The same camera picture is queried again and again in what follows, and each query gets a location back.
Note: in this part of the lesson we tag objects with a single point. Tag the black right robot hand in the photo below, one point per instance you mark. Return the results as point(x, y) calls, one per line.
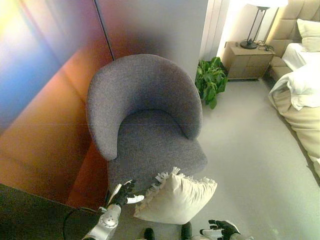
point(225, 228)

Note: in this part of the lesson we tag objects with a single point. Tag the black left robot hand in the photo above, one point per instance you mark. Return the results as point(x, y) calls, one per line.
point(125, 193)

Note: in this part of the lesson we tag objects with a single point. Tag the white fringed pillow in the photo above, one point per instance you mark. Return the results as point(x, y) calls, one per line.
point(175, 201)

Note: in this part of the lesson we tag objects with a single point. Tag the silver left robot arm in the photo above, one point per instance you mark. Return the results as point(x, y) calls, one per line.
point(103, 221)

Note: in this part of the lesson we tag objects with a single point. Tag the white bed pillow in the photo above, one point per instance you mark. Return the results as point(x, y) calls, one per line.
point(310, 31)

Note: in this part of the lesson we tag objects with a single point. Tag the black left robot foot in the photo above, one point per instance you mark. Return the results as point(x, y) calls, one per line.
point(149, 234)

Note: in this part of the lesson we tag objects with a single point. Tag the grey round armchair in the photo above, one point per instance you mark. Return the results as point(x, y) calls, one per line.
point(147, 112)

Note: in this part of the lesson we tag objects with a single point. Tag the dark wooden table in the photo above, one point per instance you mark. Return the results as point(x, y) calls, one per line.
point(32, 215)

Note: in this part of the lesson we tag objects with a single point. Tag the green potted plant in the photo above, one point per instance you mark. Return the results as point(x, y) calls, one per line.
point(211, 80)

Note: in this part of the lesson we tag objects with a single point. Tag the bed with white duvet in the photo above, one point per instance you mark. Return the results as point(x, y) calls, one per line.
point(297, 100)

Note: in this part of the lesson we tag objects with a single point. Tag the beige wooden nightstand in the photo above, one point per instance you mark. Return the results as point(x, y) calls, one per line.
point(246, 62)

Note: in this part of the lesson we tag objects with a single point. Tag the beige padded headboard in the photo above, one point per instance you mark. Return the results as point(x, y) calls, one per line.
point(285, 22)

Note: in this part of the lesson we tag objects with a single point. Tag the black table lamp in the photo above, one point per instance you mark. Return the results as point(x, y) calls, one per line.
point(260, 15)

